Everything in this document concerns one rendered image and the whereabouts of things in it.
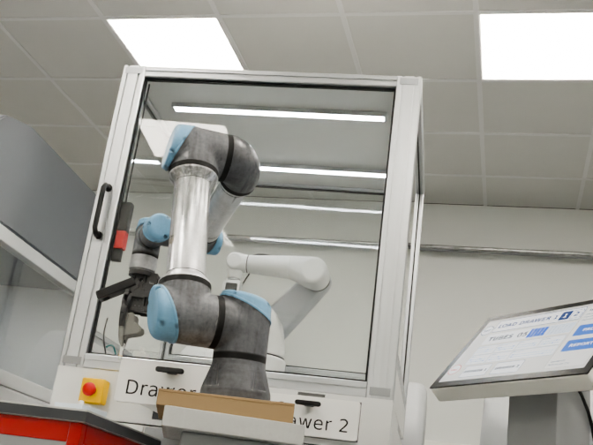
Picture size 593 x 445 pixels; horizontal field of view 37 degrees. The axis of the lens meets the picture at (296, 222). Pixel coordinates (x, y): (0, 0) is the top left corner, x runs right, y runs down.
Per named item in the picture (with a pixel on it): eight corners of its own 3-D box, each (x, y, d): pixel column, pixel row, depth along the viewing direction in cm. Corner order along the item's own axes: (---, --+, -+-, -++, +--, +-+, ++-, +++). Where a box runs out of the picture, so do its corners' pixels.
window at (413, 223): (392, 351, 257) (416, 94, 286) (390, 351, 257) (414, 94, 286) (401, 399, 338) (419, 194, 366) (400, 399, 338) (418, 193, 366)
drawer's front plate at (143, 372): (221, 412, 220) (228, 369, 224) (113, 400, 225) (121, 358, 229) (223, 413, 222) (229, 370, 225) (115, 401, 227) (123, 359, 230)
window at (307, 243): (366, 381, 253) (395, 89, 285) (88, 353, 268) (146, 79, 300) (366, 382, 253) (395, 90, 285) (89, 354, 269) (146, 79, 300)
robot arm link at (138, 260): (128, 252, 243) (135, 260, 250) (124, 267, 241) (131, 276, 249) (154, 254, 242) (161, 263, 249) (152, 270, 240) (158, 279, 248)
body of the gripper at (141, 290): (148, 313, 236) (156, 270, 240) (117, 309, 237) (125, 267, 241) (154, 320, 243) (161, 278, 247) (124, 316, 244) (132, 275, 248)
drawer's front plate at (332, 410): (356, 441, 244) (360, 402, 248) (255, 429, 249) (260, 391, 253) (356, 441, 246) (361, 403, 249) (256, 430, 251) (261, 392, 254)
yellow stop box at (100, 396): (100, 403, 255) (104, 379, 257) (76, 400, 256) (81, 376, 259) (105, 405, 260) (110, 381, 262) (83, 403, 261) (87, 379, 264)
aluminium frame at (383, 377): (393, 400, 248) (422, 76, 283) (57, 365, 266) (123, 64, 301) (403, 440, 336) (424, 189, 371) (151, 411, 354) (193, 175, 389)
